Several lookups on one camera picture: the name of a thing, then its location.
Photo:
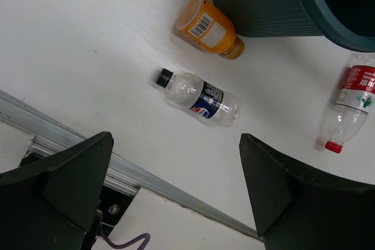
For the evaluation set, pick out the clear Pepsi bottle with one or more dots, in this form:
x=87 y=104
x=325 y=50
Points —
x=213 y=106

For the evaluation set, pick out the orange juice bottle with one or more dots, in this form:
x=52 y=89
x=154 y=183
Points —
x=204 y=25

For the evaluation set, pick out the aluminium table edge rail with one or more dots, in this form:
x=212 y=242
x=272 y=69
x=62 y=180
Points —
x=50 y=137

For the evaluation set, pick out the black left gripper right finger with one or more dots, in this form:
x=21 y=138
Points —
x=297 y=206

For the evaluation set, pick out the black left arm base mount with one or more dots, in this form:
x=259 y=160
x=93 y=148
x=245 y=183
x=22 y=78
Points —
x=114 y=203

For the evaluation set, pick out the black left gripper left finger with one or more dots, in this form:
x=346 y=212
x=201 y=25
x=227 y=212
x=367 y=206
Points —
x=51 y=231

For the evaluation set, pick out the dark teal plastic bin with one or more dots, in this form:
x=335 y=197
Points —
x=347 y=23

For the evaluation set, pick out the red cap clear bottle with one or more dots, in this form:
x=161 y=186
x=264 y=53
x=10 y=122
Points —
x=354 y=102

